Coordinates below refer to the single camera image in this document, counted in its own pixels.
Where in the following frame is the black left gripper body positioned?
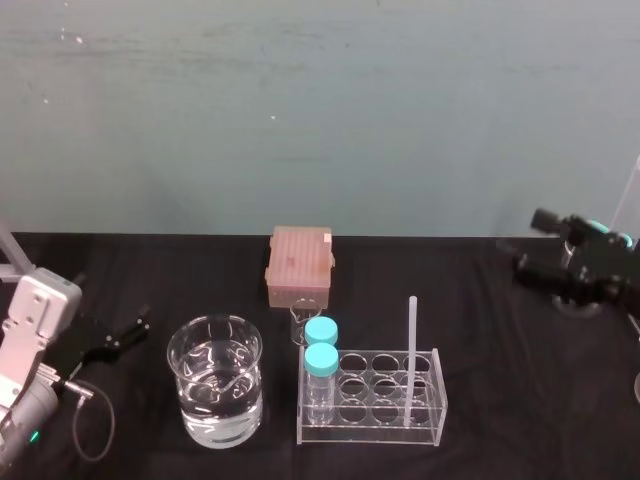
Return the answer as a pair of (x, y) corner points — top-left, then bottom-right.
(45, 312), (123, 387)

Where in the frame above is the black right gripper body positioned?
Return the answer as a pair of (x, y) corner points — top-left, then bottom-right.
(561, 214), (640, 307)

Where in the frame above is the large glass beaker with water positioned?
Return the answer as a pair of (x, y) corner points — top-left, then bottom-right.
(166, 313), (265, 449)

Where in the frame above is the black table cloth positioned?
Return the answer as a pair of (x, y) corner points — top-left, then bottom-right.
(0, 230), (640, 480)

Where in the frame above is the small empty glass beaker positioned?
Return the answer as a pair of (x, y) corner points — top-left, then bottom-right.
(288, 295), (327, 347)

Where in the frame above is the pink pipette tip box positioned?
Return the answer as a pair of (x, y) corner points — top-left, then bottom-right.
(264, 225), (336, 309)

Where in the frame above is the clear tube with teal cap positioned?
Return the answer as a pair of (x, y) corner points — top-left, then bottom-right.
(303, 342), (340, 425)
(304, 316), (340, 351)

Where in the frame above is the clear acrylic tube rack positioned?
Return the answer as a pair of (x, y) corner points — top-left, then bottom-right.
(296, 346), (443, 447)

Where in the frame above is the left robot arm with camera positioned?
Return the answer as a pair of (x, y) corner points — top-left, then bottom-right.
(0, 217), (84, 480)

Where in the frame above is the thin dark gripper cable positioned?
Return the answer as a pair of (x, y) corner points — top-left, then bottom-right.
(61, 378), (118, 462)

